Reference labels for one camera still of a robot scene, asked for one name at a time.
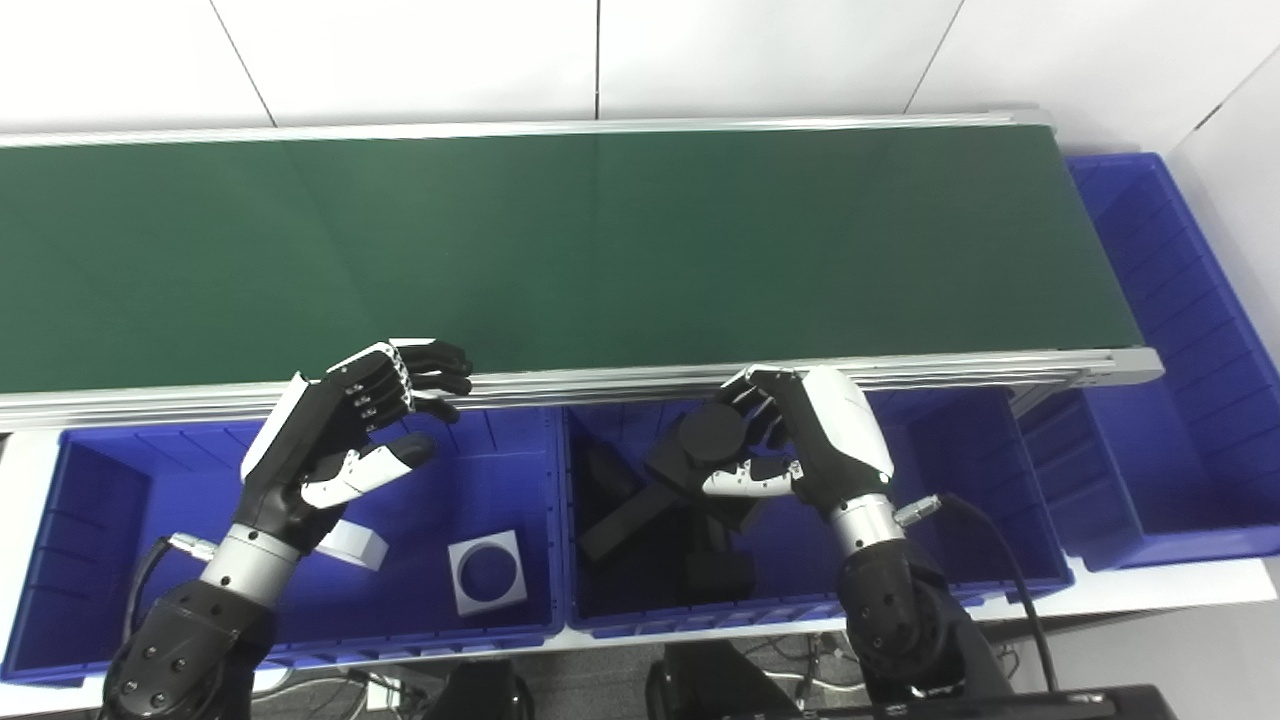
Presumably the black robot right thigh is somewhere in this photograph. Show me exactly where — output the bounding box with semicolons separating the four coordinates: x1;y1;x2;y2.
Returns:
645;640;801;720

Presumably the black cylinder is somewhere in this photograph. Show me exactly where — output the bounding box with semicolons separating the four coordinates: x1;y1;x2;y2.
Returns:
578;445;701;566
645;400;791;531

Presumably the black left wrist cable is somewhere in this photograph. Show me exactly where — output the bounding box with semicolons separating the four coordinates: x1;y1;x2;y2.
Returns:
120;533;221;661

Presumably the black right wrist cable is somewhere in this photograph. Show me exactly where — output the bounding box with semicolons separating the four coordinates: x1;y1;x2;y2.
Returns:
893;493;1061;691

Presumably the aluminium conveyor leg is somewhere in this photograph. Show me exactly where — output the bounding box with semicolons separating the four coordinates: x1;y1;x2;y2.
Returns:
1010;375;1091;421

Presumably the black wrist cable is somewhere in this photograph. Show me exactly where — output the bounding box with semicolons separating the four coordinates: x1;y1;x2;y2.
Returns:
120;533;221;661
893;493;1061;691

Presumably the white block part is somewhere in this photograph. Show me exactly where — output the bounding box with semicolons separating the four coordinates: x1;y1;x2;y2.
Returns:
318;520;389;573

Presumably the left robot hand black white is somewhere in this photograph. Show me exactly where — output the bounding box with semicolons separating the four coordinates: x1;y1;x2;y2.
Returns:
232;338;474;559

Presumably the black robot thigh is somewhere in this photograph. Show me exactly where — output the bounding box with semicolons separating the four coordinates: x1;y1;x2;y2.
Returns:
645;640;801;720
420;655;536;720

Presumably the black robot left thigh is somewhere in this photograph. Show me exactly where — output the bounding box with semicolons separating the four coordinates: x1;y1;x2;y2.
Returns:
420;655;536;720

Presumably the blue plastic bin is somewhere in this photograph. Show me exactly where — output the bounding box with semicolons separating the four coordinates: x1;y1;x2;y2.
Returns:
1040;152;1280;573
560;385;1076;641
0;405;566;689

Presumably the white square part round hole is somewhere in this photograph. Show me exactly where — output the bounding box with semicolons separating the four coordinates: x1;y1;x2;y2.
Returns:
447;530;529;616

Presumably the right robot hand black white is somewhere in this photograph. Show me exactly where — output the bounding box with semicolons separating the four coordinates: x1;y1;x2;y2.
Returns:
700;365;896;521

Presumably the green conveyor belt aluminium frame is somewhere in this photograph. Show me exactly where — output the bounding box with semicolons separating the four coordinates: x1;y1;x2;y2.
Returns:
0;105;1166;433

